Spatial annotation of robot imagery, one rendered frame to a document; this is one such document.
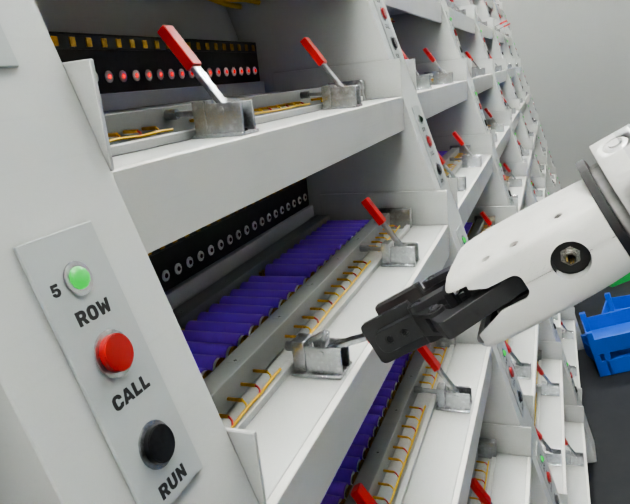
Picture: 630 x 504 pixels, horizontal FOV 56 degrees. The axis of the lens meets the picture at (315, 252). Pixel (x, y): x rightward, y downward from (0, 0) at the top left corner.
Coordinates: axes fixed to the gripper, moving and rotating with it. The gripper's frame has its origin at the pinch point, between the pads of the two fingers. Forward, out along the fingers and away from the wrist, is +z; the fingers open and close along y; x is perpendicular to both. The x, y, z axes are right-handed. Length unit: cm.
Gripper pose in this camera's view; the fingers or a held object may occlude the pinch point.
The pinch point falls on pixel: (402, 322)
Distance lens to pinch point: 42.8
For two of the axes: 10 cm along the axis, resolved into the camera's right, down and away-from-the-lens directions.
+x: -5.5, -8.3, -0.5
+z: -7.6, 4.7, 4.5
